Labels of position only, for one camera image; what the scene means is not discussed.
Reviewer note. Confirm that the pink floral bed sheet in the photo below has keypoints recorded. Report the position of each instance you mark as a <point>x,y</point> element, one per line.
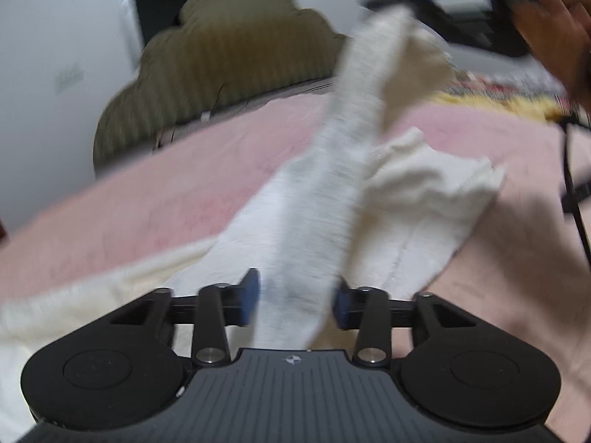
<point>161,194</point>

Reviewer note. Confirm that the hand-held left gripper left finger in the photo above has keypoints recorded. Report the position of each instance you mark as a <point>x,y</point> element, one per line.
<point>250,296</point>

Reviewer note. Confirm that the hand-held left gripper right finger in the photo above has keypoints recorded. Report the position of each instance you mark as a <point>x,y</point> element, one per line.
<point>342,303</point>

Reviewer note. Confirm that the cream white pants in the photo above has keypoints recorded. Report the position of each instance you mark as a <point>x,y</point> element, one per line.
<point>318,194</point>

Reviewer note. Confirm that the colourful printed blanket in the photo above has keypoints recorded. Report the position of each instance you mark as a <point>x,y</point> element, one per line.
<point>503,94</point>

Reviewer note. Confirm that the olive green padded headboard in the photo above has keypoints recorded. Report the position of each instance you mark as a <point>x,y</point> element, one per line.
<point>231,55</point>

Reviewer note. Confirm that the person's right hand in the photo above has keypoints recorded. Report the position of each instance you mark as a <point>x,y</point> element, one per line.
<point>554,27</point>

